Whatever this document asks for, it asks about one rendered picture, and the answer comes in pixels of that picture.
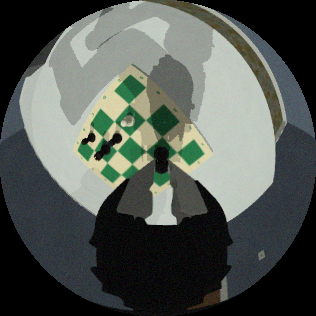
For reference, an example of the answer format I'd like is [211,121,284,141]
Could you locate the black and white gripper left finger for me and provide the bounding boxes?
[89,159,157,248]

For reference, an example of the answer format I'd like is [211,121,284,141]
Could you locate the black rook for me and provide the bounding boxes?
[94,144,111,161]

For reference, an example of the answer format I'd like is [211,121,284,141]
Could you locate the green and cream chessboard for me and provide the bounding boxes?
[72,65,214,189]

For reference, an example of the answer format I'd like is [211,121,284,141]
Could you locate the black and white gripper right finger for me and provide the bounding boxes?
[165,159,233,247]

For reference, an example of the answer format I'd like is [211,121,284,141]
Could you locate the black pawn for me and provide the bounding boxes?
[108,133,122,147]
[81,133,96,145]

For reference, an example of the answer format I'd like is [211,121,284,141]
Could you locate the white pawn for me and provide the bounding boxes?
[120,115,135,127]

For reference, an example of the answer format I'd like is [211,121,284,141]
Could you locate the black queen chess piece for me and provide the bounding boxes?
[154,147,169,174]

